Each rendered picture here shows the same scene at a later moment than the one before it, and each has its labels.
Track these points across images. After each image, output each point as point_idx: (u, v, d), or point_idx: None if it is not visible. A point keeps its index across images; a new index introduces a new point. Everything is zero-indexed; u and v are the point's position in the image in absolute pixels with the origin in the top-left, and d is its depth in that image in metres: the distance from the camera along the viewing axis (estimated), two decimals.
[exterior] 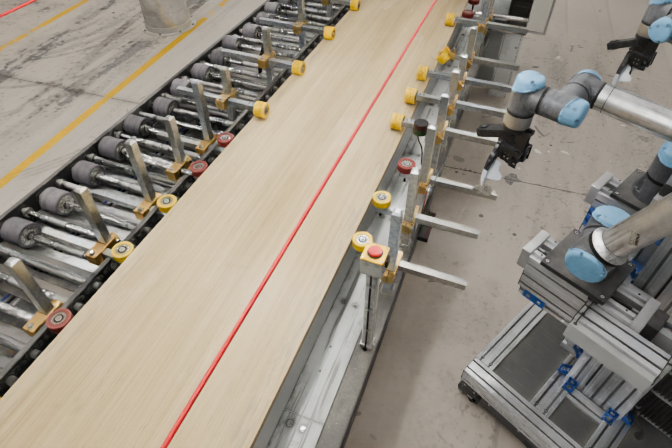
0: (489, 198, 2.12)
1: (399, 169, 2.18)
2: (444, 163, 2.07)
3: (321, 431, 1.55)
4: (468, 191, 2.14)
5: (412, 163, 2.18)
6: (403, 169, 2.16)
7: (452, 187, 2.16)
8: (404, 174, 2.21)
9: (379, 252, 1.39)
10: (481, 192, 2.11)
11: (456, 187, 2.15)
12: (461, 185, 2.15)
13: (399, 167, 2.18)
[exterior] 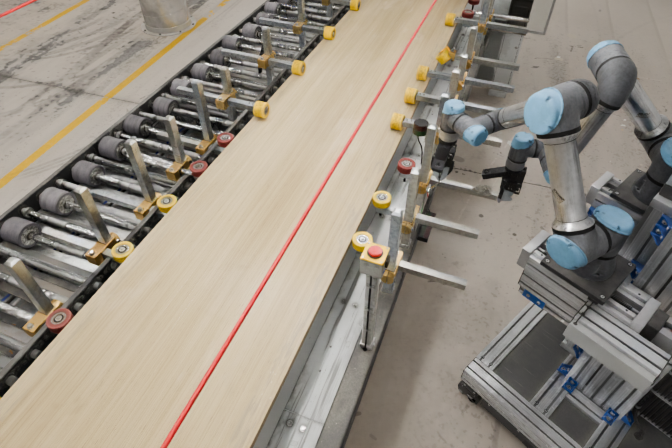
0: (489, 198, 2.12)
1: (399, 169, 2.18)
2: (437, 185, 2.00)
3: (321, 431, 1.55)
4: (468, 191, 2.14)
5: (412, 163, 2.18)
6: (403, 169, 2.16)
7: (452, 187, 2.16)
8: (404, 174, 2.21)
9: (379, 252, 1.39)
10: (481, 192, 2.11)
11: (456, 187, 2.15)
12: (461, 185, 2.15)
13: (399, 167, 2.18)
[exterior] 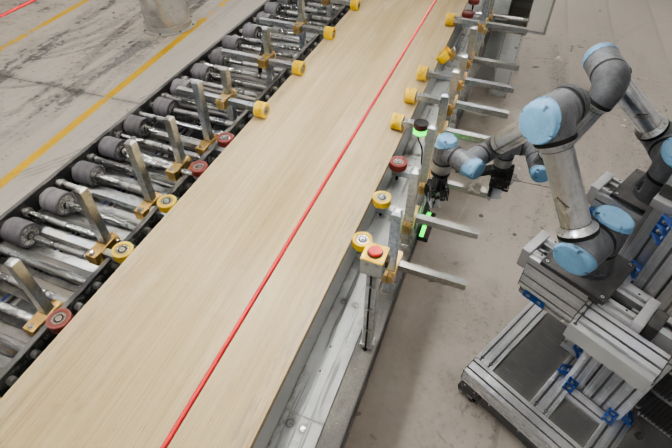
0: (479, 196, 2.14)
1: (391, 167, 2.19)
2: None
3: (321, 431, 1.55)
4: (458, 189, 2.15)
5: (404, 161, 2.19)
6: (395, 167, 2.17)
7: None
8: (395, 172, 2.22)
9: (379, 252, 1.39)
10: (471, 190, 2.12)
11: None
12: (451, 183, 2.16)
13: (391, 165, 2.19)
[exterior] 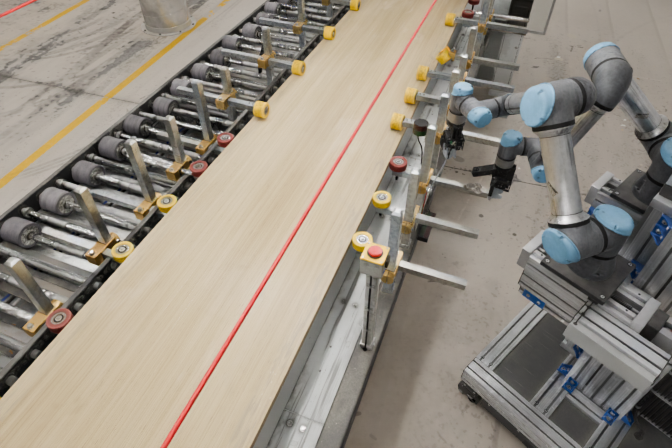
0: (480, 196, 2.13)
1: (391, 167, 2.19)
2: (444, 162, 2.08)
3: (321, 431, 1.55)
4: (459, 189, 2.15)
5: (404, 161, 2.19)
6: (395, 167, 2.17)
7: (443, 185, 2.17)
8: (396, 172, 2.22)
9: (379, 252, 1.39)
10: (472, 190, 2.12)
11: (447, 185, 2.16)
12: (452, 183, 2.16)
13: (391, 165, 2.19)
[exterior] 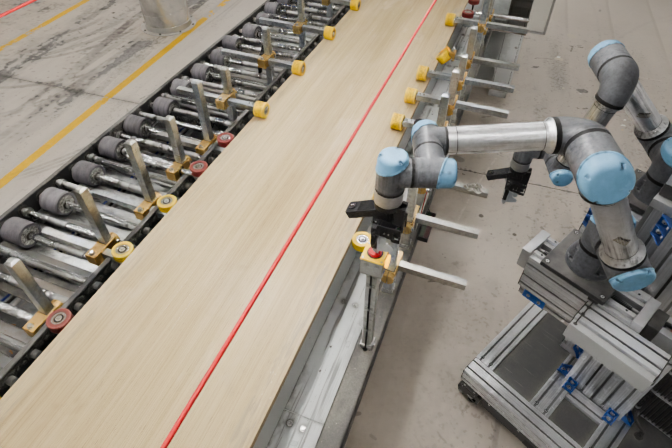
0: (480, 196, 2.13)
1: None
2: None
3: (321, 431, 1.55)
4: (459, 189, 2.15)
5: None
6: None
7: None
8: None
9: (379, 253, 1.40)
10: (472, 190, 2.12)
11: None
12: None
13: None
